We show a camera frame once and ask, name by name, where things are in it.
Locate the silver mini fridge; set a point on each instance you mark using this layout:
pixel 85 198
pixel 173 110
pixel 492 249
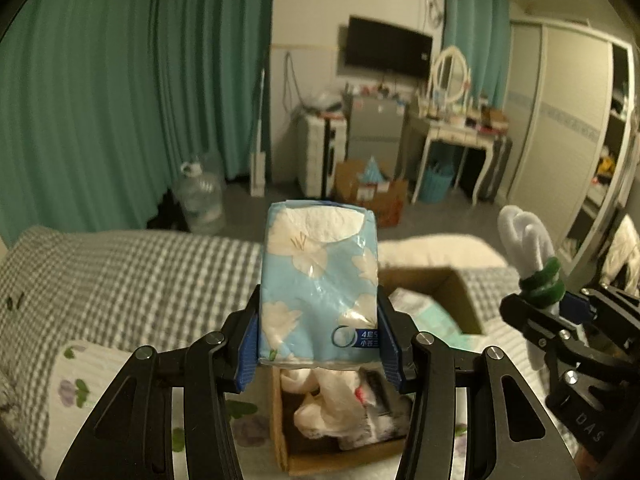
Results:
pixel 375 120

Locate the cream blanket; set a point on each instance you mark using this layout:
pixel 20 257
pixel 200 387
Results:
pixel 440 250

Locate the white floral quilt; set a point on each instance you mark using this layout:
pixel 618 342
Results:
pixel 90 365

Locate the cardboard box with labels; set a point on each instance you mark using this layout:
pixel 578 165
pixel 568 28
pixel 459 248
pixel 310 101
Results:
pixel 350 187

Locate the white jacket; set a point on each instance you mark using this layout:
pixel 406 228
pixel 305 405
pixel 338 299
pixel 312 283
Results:
pixel 625 250

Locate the black and white printed packet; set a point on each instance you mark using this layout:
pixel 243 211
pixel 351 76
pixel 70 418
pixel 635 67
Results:
pixel 385 410

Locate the clear plastic bag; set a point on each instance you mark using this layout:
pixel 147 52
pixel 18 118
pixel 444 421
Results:
pixel 320 102

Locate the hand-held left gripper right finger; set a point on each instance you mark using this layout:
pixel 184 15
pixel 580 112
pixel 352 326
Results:
pixel 395 355

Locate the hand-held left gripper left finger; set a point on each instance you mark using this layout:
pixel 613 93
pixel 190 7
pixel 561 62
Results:
pixel 248 350

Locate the white louvred wardrobe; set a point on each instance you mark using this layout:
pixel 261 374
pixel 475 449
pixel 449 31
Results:
pixel 560 110

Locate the blue floral tissue pack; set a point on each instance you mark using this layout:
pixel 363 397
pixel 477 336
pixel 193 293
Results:
pixel 310 285

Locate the dark suitcase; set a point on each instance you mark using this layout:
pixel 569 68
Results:
pixel 500 165

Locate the wide green curtain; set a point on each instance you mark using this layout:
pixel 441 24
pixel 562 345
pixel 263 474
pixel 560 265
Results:
pixel 100 85

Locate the cream patterned cloth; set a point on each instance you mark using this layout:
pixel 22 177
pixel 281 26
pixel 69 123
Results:
pixel 320 415

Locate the oval white vanity mirror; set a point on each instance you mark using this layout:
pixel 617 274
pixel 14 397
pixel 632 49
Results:
pixel 450 75

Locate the black wall television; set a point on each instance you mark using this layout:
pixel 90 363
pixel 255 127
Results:
pixel 390 47

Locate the narrow green curtain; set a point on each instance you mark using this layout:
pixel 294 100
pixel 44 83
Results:
pixel 475 25

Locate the white dressing table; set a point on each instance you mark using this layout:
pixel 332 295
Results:
pixel 450 135

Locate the white socks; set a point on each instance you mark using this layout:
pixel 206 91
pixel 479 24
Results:
pixel 525 240

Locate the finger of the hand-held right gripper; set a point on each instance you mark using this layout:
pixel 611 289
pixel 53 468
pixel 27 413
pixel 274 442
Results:
pixel 540 325
pixel 577 306

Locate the white plastic drawer unit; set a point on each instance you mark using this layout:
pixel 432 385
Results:
pixel 315 155

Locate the grey checkered bed sheet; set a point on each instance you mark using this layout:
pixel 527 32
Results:
pixel 125 285

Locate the blue laundry basket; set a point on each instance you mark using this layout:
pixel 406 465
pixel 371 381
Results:
pixel 436 185

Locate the clear water bottle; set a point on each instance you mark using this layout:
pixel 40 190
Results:
pixel 200 200

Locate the blue patterned bag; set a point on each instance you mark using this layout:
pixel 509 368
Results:
pixel 372 171

